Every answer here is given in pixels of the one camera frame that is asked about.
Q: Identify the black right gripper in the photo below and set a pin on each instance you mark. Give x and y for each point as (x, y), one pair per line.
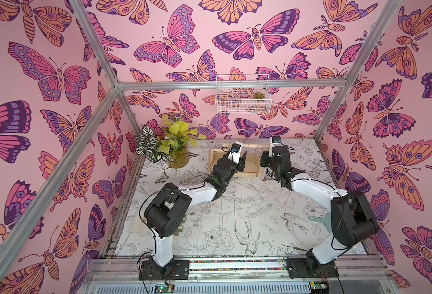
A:
(271, 158)

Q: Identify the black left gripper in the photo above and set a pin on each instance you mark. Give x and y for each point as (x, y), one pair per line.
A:
(240, 166)

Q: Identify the wooden jewelry display stand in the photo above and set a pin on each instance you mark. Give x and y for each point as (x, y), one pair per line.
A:
(253, 168)

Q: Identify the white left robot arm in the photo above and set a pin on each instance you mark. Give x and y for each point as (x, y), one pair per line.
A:
(166, 211)

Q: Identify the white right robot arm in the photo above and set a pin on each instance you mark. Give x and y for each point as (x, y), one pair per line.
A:
(352, 219)

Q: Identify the green potted plant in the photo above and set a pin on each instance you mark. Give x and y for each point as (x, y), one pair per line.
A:
(168, 143)

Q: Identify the small succulent in basket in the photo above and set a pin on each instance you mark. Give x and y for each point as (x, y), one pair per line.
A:
(259, 96)

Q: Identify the teal plastic paddle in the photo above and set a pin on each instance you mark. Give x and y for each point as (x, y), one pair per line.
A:
(325, 221)

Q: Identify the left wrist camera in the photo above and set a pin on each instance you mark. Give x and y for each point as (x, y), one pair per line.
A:
(235, 152)

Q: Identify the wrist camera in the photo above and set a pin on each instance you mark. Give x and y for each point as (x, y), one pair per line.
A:
(275, 141)
(235, 152)

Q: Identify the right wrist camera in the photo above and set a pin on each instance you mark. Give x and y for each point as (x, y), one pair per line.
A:
(275, 141)

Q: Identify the white wire wall basket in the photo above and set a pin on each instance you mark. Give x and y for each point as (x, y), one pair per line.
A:
(235, 97)

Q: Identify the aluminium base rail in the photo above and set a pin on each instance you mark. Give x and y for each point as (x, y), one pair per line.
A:
(354, 274)

